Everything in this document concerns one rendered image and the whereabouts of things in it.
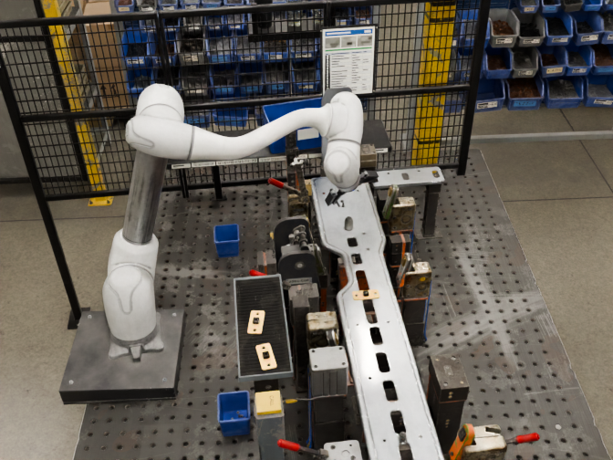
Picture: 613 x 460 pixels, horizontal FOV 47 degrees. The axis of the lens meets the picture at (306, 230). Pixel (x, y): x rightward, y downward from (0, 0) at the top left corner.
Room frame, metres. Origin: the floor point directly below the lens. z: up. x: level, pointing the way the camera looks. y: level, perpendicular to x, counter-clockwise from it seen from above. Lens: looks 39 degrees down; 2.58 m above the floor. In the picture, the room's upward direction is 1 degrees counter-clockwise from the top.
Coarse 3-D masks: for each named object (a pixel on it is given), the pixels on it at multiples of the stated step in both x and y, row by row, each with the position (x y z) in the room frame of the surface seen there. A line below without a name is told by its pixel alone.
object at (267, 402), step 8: (256, 392) 1.11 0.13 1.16; (264, 392) 1.11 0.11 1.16; (272, 392) 1.11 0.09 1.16; (256, 400) 1.09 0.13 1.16; (264, 400) 1.09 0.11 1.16; (272, 400) 1.09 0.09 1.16; (256, 408) 1.06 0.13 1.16; (264, 408) 1.06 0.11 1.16; (272, 408) 1.06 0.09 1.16; (280, 408) 1.06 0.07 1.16
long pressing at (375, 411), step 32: (320, 192) 2.16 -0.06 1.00; (352, 192) 2.16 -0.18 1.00; (320, 224) 1.96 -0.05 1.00; (352, 288) 1.64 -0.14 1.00; (384, 288) 1.63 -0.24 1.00; (352, 320) 1.50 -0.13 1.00; (384, 320) 1.49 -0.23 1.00; (352, 352) 1.37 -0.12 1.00; (384, 352) 1.37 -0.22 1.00; (416, 384) 1.25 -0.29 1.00; (384, 416) 1.15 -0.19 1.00; (416, 416) 1.15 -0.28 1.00; (384, 448) 1.05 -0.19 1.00; (416, 448) 1.05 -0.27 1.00
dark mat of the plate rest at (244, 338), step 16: (240, 288) 1.48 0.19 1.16; (256, 288) 1.48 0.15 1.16; (272, 288) 1.48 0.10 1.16; (240, 304) 1.42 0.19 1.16; (256, 304) 1.42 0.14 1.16; (272, 304) 1.42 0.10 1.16; (240, 320) 1.36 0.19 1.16; (272, 320) 1.35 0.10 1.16; (240, 336) 1.30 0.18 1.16; (256, 336) 1.30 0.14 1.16; (272, 336) 1.30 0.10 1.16; (240, 352) 1.24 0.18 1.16; (256, 352) 1.24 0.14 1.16; (288, 352) 1.24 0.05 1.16; (240, 368) 1.19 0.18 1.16; (256, 368) 1.19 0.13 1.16; (288, 368) 1.19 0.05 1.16
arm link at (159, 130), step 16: (144, 112) 1.80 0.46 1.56; (160, 112) 1.79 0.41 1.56; (176, 112) 1.83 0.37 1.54; (128, 128) 1.74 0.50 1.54; (144, 128) 1.73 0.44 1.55; (160, 128) 1.73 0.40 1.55; (176, 128) 1.74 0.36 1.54; (144, 144) 1.71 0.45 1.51; (160, 144) 1.71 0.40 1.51; (176, 144) 1.71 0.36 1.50
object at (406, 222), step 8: (400, 200) 2.04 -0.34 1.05; (408, 200) 2.04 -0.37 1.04; (392, 208) 2.01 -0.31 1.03; (400, 208) 2.01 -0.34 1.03; (408, 208) 2.01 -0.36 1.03; (392, 216) 2.00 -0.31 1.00; (400, 216) 2.01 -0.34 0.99; (408, 216) 2.01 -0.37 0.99; (392, 224) 2.00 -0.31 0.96; (400, 224) 2.01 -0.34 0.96; (408, 224) 2.01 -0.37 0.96; (392, 232) 2.00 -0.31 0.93; (400, 232) 2.00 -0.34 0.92; (408, 232) 2.01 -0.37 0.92
